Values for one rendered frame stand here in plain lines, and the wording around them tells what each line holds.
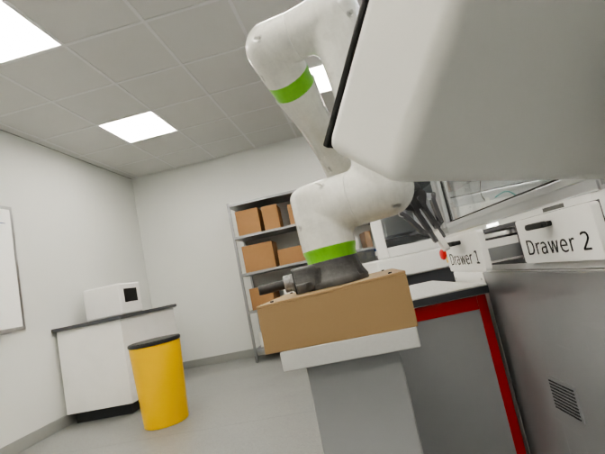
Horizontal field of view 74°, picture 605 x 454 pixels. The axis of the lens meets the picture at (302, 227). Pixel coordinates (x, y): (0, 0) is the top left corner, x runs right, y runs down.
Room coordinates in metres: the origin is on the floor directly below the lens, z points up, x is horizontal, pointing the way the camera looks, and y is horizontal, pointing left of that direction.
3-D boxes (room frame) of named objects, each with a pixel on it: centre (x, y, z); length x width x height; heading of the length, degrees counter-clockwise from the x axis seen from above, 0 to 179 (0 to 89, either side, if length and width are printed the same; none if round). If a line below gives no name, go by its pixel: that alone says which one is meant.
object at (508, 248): (1.21, -0.67, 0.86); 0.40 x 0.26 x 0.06; 89
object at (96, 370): (4.37, 2.10, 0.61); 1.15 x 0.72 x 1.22; 173
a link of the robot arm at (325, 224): (0.97, -0.06, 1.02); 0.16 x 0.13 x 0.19; 67
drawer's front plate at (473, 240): (1.22, -0.46, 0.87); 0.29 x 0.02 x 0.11; 179
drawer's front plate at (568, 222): (0.90, -0.55, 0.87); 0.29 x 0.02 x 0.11; 179
